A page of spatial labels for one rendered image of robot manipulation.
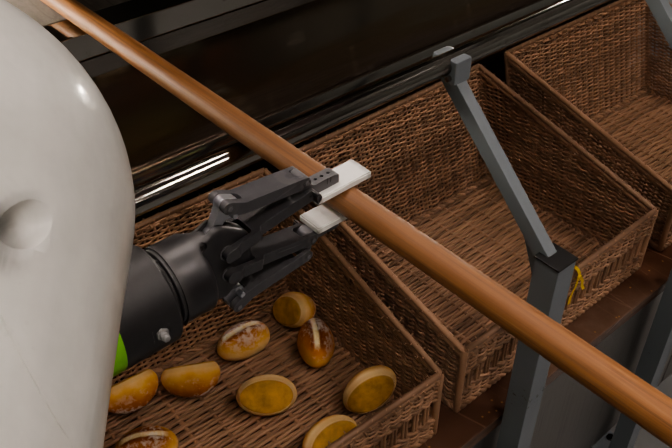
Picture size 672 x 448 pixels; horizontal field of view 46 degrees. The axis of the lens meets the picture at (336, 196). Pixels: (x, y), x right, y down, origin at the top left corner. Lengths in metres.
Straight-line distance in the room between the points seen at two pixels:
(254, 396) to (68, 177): 1.17
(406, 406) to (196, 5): 0.68
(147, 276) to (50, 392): 0.50
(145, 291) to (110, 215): 0.47
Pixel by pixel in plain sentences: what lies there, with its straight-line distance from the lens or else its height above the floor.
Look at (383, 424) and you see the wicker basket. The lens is 1.21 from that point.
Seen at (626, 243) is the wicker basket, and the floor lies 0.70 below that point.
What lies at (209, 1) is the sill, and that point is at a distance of 1.28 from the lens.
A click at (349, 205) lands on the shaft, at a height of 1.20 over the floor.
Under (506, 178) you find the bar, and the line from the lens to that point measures 1.11.
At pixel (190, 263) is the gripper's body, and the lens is 0.69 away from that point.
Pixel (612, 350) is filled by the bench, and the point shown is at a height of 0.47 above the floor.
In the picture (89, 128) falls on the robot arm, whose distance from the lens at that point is 0.20.
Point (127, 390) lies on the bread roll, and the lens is 1.37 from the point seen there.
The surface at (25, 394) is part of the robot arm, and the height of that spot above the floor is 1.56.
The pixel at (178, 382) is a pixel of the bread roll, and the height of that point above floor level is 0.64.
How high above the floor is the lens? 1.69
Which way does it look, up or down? 38 degrees down
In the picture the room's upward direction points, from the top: straight up
